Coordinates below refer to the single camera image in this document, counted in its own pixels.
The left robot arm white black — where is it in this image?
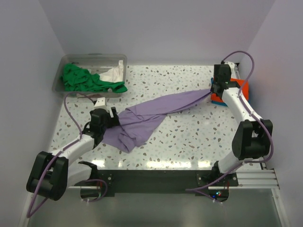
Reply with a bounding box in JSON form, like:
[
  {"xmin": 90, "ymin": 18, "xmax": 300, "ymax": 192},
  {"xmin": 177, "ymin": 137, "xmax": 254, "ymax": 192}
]
[{"xmin": 26, "ymin": 107, "xmax": 120, "ymax": 201}]

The green t shirt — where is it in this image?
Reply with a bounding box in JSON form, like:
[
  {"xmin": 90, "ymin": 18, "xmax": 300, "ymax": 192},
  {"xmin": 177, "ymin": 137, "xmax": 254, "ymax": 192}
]
[{"xmin": 61, "ymin": 63, "xmax": 127, "ymax": 93}]

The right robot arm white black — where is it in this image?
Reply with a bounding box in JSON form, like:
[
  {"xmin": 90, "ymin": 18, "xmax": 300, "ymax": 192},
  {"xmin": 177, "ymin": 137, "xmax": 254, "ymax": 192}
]
[{"xmin": 208, "ymin": 63, "xmax": 273, "ymax": 186}]

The clear plastic bin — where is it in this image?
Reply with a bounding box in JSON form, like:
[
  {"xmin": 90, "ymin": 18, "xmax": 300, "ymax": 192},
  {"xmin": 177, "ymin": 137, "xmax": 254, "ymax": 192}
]
[{"xmin": 52, "ymin": 54, "xmax": 127, "ymax": 97}]

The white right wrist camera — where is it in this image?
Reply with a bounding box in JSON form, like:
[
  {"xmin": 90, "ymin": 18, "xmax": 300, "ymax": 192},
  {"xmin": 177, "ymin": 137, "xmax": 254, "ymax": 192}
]
[{"xmin": 221, "ymin": 61, "xmax": 236, "ymax": 69}]

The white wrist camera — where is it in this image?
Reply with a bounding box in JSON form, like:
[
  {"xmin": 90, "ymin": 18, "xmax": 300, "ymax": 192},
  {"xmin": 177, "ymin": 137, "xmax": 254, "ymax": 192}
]
[
  {"xmin": 221, "ymin": 61, "xmax": 236, "ymax": 69},
  {"xmin": 94, "ymin": 97, "xmax": 107, "ymax": 110}
]

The white t shirt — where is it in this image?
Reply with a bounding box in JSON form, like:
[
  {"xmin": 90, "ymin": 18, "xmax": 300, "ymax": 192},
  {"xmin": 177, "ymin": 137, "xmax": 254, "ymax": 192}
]
[{"xmin": 99, "ymin": 60, "xmax": 124, "ymax": 83}]

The purple t shirt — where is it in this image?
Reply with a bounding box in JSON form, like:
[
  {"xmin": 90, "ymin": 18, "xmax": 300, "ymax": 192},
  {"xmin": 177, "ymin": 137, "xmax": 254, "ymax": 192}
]
[{"xmin": 102, "ymin": 89, "xmax": 210, "ymax": 153}]

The teal folded t shirt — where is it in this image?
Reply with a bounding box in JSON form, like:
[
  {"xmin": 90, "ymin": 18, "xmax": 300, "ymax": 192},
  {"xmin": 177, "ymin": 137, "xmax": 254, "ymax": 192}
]
[{"xmin": 210, "ymin": 78, "xmax": 251, "ymax": 107}]

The orange folded t shirt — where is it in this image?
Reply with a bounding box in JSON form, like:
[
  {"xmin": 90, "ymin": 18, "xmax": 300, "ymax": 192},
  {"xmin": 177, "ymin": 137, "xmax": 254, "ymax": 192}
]
[{"xmin": 210, "ymin": 78, "xmax": 250, "ymax": 103}]

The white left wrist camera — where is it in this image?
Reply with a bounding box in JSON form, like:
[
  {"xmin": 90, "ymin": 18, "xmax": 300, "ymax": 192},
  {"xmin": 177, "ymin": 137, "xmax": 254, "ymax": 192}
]
[{"xmin": 94, "ymin": 97, "xmax": 107, "ymax": 110}]

